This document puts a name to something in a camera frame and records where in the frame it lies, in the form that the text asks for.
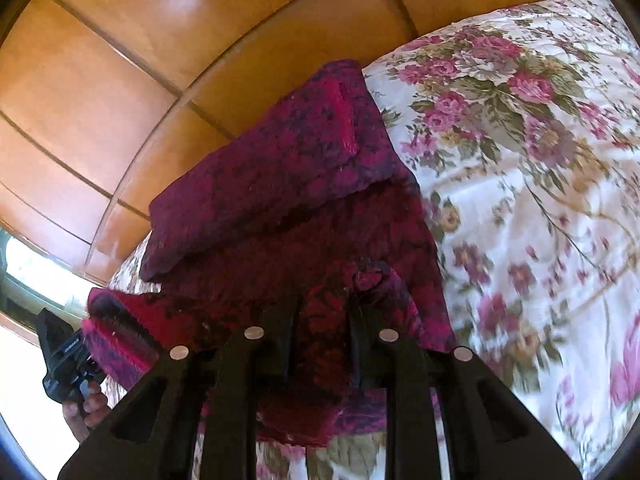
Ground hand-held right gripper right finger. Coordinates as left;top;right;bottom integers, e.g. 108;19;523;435
347;294;584;480

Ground window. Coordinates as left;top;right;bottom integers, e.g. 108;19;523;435
0;232;98;323

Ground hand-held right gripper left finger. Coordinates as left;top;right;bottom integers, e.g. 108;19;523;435
57;294;303;480

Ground maroon knit pants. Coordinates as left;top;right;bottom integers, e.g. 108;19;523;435
82;59;457;448

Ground person's left hand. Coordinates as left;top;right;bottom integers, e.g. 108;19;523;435
61;379;112;443

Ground floral bedspread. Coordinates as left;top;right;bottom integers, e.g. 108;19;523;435
107;0;640;480

